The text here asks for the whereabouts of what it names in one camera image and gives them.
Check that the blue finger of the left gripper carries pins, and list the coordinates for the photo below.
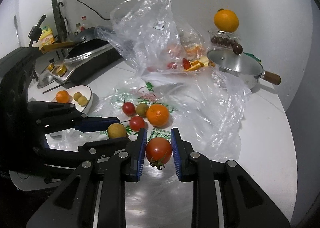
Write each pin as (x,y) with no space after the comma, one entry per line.
(91,151)
(97,123)

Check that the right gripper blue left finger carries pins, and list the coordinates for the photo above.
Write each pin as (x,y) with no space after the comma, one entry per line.
(136,151)

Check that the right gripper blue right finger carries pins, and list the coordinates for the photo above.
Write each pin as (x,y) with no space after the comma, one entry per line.
(181,150)

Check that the red cherry tomato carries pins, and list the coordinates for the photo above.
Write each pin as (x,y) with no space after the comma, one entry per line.
(136,123)
(129,109)
(158,152)

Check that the orange mandarin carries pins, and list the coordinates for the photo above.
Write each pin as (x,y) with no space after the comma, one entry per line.
(62,97)

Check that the clear container of dark fruits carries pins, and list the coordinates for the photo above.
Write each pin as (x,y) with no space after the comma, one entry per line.
(223,40)

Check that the yellow-green longan on plate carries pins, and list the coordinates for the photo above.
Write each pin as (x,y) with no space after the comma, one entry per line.
(77,95)

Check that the longan beside mandarin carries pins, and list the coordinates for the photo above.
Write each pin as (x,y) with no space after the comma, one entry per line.
(141,109)

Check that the white round plate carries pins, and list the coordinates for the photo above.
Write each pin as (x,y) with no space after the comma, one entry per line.
(86,91)

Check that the steel induction cooker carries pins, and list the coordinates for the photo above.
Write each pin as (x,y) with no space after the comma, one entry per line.
(82,61)

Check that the oil bottle yellow cap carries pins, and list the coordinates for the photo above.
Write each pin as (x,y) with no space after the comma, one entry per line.
(78,29)

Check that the fruit scraps plate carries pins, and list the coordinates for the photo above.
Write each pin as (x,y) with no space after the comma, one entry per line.
(192,62)

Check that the sauce bottle red cap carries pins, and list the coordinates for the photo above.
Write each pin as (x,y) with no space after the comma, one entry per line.
(84,23)

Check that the steel saucepan with lid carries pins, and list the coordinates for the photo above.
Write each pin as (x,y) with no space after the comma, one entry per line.
(242,66)

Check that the clear crumpled plastic bag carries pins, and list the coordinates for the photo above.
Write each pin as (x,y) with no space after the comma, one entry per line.
(149,36)

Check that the large orange on container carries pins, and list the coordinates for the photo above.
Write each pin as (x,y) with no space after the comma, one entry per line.
(226,20)

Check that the black wok with handle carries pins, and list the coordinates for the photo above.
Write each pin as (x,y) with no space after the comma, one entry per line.
(83,42)

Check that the black power cable cooker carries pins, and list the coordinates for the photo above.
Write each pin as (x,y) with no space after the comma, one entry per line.
(96,12)

